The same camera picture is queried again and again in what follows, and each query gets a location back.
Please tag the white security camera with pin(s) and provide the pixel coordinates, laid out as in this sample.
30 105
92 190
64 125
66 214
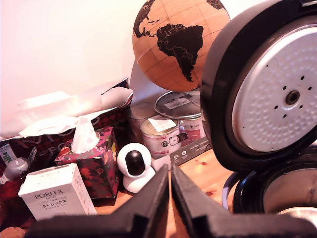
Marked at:
135 161

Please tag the white wrapping paper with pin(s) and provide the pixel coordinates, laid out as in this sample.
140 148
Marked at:
62 111

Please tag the paint can with grey lid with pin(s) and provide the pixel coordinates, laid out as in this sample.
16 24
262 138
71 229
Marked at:
177 105

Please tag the white tissue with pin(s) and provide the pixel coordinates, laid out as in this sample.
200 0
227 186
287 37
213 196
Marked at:
83 134

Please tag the cork globe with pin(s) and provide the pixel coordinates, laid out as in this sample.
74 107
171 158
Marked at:
173 49

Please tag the green and white carton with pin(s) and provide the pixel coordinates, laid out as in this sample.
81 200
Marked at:
5 153

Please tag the metallic pot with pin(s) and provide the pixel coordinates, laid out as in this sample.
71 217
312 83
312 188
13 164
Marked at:
297 212

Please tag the paint can with paper label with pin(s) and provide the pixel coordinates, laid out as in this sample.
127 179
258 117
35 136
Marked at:
156 138

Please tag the white Porlex box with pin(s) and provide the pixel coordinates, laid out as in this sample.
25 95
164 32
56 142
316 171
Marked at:
57 196

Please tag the white and pink paint can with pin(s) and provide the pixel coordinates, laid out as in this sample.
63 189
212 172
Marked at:
192 129

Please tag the plain metal paint can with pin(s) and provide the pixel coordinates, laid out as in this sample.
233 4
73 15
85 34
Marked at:
138 116

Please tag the brown round object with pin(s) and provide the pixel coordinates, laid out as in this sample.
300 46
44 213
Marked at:
12 233

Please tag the grey printed carton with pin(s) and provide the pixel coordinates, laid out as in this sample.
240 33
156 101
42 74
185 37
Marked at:
190 153

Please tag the dark red gift bag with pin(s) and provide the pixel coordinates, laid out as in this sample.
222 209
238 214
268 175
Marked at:
116 119

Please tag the bottle with grey cap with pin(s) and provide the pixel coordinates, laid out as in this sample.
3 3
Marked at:
16 168

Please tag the black rice cooker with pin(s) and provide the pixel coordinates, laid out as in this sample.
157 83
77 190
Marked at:
223 99

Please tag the floral tissue box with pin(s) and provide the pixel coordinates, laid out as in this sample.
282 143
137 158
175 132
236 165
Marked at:
99 168

